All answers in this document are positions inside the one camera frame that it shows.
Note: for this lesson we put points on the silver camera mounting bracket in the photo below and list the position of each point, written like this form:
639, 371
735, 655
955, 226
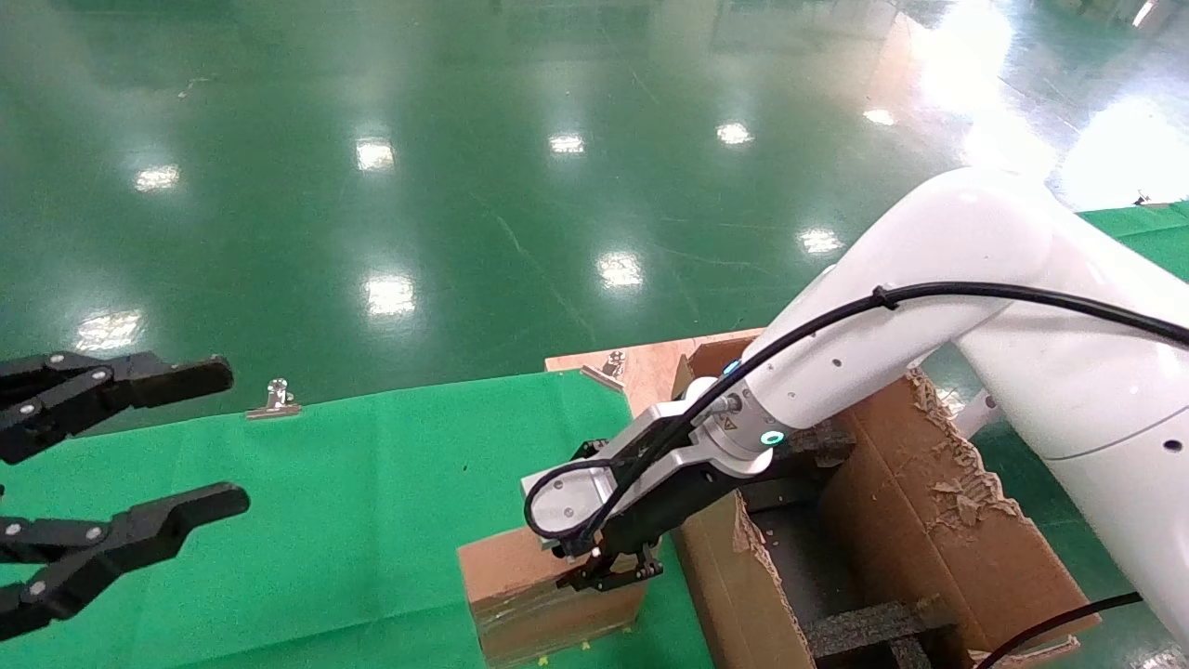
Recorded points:
683, 463

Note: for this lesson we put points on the silver metal binder clip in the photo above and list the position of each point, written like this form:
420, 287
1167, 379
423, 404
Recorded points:
274, 406
613, 364

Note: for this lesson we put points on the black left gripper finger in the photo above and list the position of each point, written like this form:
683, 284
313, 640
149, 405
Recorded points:
139, 534
176, 379

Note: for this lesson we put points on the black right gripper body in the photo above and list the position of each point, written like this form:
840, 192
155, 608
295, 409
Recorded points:
669, 511

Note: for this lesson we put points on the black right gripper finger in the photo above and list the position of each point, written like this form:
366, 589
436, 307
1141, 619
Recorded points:
591, 452
613, 574

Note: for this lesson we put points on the large open cardboard carton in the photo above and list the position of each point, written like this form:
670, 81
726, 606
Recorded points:
929, 520

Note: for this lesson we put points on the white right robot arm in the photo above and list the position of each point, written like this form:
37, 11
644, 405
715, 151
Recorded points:
975, 242

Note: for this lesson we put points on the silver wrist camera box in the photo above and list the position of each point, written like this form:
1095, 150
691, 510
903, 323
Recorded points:
571, 502

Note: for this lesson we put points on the black foam insert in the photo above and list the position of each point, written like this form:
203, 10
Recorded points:
864, 632

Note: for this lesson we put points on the small brown cardboard box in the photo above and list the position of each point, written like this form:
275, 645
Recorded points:
520, 595

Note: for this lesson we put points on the green cloth covered table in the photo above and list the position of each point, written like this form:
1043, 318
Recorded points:
1156, 237

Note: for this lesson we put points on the green table cloth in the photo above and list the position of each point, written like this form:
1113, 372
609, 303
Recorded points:
372, 520

